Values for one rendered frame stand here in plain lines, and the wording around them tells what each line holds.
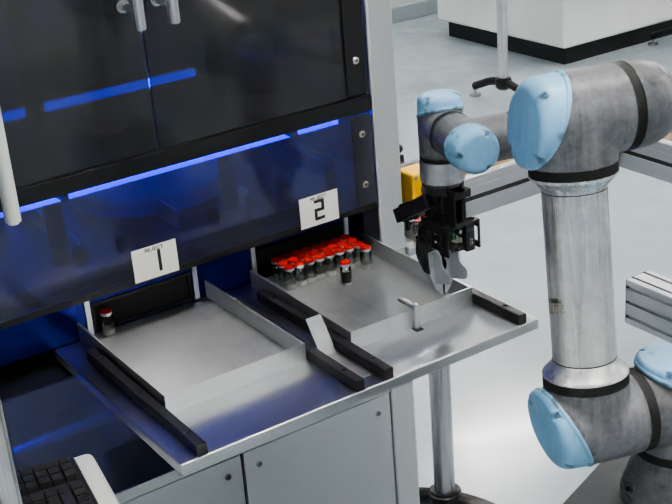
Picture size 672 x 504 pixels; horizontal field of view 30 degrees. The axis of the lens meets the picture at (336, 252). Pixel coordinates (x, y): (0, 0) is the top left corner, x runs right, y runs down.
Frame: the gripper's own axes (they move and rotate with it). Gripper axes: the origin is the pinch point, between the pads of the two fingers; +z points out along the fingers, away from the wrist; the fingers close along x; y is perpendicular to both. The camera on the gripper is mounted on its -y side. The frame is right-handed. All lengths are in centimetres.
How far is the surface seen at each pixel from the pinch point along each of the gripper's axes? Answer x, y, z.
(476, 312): 4.4, 4.3, 5.1
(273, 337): -28.5, -10.4, 4.1
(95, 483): -67, -2, 13
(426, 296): 1.7, -6.5, 4.8
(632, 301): 85, -34, 43
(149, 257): -42, -26, -10
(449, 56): 316, -395, 90
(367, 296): -6.2, -13.8, 4.8
